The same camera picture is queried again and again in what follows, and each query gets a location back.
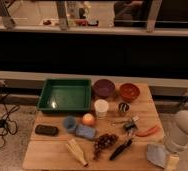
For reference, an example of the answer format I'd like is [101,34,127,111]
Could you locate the blue-grey towel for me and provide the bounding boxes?
[146,143,168,168]

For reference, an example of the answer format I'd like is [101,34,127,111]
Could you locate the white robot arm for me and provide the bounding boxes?
[163,110,188,171]

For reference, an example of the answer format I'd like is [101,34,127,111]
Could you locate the orange carrot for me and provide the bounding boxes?
[135,125,160,137]

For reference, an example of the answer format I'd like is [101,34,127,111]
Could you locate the black marker tool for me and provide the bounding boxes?
[109,139,133,161]

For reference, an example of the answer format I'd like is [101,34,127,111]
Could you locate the small metal clip toy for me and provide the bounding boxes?
[123,116,139,133]

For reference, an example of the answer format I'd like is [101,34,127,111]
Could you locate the dark grape bunch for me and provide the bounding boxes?
[93,134,118,160]

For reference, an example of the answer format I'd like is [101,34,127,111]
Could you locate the small striped cup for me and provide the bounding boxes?
[118,102,130,116]

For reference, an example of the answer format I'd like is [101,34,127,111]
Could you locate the orange-red bowl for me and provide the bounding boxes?
[119,83,140,102]

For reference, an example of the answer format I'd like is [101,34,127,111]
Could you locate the white cup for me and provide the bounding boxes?
[94,99,109,118]

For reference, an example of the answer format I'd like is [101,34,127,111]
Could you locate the blue rectangular sponge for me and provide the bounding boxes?
[75,124,96,140]

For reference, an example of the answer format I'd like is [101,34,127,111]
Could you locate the peach fruit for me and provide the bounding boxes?
[82,113,96,126]

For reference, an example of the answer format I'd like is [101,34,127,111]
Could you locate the purple bowl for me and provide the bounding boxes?
[92,79,115,98]

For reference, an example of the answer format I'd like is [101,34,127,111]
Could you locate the green plastic tray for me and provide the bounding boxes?
[37,79,92,113]

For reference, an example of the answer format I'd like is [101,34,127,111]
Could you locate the black rectangular case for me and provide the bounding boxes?
[35,125,59,136]

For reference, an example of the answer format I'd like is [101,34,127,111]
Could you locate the black power adapter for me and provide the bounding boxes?
[0,119,6,128]

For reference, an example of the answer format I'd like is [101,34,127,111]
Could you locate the black floor cable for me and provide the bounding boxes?
[0,83,21,164]

